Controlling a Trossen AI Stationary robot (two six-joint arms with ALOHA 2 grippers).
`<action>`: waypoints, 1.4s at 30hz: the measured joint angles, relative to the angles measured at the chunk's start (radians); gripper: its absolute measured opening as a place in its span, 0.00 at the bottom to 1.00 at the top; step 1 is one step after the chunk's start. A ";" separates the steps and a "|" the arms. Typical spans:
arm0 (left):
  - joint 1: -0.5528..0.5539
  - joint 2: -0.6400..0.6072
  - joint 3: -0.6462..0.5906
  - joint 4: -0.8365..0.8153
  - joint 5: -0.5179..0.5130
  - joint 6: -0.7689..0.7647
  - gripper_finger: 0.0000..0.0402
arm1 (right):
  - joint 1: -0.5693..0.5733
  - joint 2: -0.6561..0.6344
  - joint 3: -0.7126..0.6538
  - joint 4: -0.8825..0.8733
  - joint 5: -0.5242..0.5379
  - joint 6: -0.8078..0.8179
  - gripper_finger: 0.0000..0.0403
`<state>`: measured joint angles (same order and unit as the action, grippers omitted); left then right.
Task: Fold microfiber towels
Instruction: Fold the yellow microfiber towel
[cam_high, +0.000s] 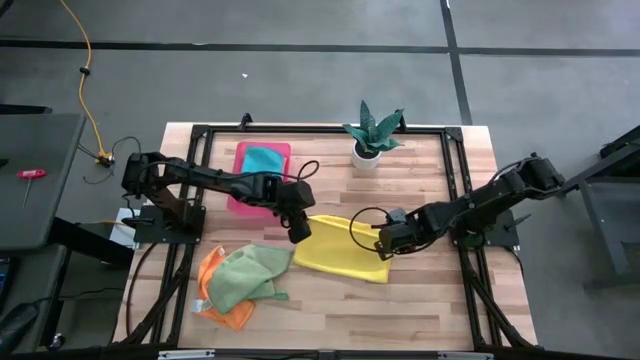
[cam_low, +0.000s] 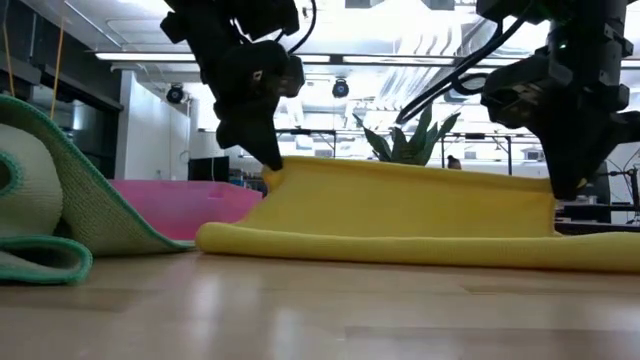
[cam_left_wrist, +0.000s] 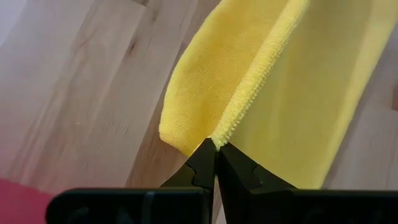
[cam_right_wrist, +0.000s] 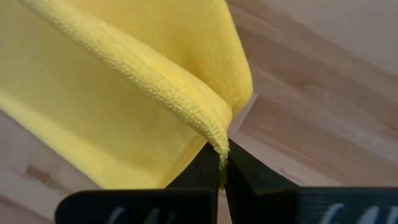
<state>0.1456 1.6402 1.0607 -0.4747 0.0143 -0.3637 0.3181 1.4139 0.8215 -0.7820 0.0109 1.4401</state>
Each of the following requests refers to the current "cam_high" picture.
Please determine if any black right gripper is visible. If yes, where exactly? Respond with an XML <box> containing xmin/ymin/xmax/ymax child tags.
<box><xmin>374</xmin><ymin>209</ymin><xmax>436</xmax><ymax>263</ymax></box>

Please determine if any yellow microfiber towel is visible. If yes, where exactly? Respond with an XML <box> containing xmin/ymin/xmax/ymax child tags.
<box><xmin>293</xmin><ymin>214</ymin><xmax>393</xmax><ymax>285</ymax></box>

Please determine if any teal microfiber towel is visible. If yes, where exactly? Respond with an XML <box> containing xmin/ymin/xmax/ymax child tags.
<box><xmin>241</xmin><ymin>146</ymin><xmax>287</xmax><ymax>177</ymax></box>

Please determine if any green microfiber towel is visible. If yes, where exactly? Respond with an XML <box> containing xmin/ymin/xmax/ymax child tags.
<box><xmin>207</xmin><ymin>243</ymin><xmax>296</xmax><ymax>315</ymax></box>

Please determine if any orange microfiber towel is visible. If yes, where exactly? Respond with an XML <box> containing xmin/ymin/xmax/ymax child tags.
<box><xmin>192</xmin><ymin>244</ymin><xmax>256</xmax><ymax>332</ymax></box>

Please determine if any pink plastic bin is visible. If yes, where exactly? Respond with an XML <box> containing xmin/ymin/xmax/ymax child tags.
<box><xmin>227</xmin><ymin>141</ymin><xmax>293</xmax><ymax>218</ymax></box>

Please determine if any white plant pot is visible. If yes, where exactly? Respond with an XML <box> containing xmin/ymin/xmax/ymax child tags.
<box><xmin>351</xmin><ymin>139</ymin><xmax>383</xmax><ymax>170</ymax></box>

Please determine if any green snake plant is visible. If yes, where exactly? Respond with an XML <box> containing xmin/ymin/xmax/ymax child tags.
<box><xmin>342</xmin><ymin>99</ymin><xmax>405</xmax><ymax>154</ymax></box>

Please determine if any white box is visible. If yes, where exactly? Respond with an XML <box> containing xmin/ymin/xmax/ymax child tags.
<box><xmin>108</xmin><ymin>207</ymin><xmax>142</xmax><ymax>250</ymax></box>

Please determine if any dark grey cart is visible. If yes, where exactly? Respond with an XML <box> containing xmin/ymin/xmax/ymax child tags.
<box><xmin>0</xmin><ymin>217</ymin><xmax>136</xmax><ymax>351</ymax></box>

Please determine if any dark grey metal stand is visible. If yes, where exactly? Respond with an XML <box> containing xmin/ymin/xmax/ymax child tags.
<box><xmin>552</xmin><ymin>124</ymin><xmax>640</xmax><ymax>289</ymax></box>

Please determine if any grey side table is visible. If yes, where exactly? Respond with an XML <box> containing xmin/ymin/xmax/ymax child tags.
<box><xmin>0</xmin><ymin>113</ymin><xmax>87</xmax><ymax>251</ymax></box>

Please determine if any black rounded device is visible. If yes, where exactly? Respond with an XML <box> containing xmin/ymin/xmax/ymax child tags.
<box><xmin>0</xmin><ymin>302</ymin><xmax>40</xmax><ymax>354</ymax></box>

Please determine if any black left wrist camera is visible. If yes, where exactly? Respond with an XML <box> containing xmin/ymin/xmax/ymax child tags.
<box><xmin>288</xmin><ymin>212</ymin><xmax>314</xmax><ymax>245</ymax></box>

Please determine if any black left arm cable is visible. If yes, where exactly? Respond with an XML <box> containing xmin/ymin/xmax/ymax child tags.
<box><xmin>134</xmin><ymin>158</ymin><xmax>321</xmax><ymax>184</ymax></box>

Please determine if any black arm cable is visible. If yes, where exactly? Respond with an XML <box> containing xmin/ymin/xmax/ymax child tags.
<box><xmin>348</xmin><ymin>206</ymin><xmax>401</xmax><ymax>255</ymax></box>
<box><xmin>134</xmin><ymin>158</ymin><xmax>321</xmax><ymax>184</ymax></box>

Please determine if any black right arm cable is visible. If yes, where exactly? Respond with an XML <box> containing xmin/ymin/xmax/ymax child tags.
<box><xmin>348</xmin><ymin>206</ymin><xmax>401</xmax><ymax>255</ymax></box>

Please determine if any black aluminium extrusion frame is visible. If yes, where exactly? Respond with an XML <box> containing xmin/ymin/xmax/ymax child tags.
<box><xmin>112</xmin><ymin>113</ymin><xmax>539</xmax><ymax>354</ymax></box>

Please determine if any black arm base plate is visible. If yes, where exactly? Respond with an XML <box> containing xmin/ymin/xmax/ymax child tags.
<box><xmin>448</xmin><ymin>207</ymin><xmax>521</xmax><ymax>249</ymax></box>
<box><xmin>133</xmin><ymin>205</ymin><xmax>206</xmax><ymax>245</ymax></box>

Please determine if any silver metal bracket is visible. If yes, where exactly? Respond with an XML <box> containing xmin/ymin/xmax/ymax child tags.
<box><xmin>437</xmin><ymin>351</ymin><xmax>495</xmax><ymax>360</ymax></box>
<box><xmin>157</xmin><ymin>349</ymin><xmax>216</xmax><ymax>360</ymax></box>

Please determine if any yellow extension cable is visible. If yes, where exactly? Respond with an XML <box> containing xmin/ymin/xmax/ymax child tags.
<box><xmin>58</xmin><ymin>0</ymin><xmax>115</xmax><ymax>169</ymax></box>

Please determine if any red-handled hex key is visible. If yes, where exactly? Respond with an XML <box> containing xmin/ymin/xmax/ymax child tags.
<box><xmin>16</xmin><ymin>168</ymin><xmax>49</xmax><ymax>209</ymax></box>

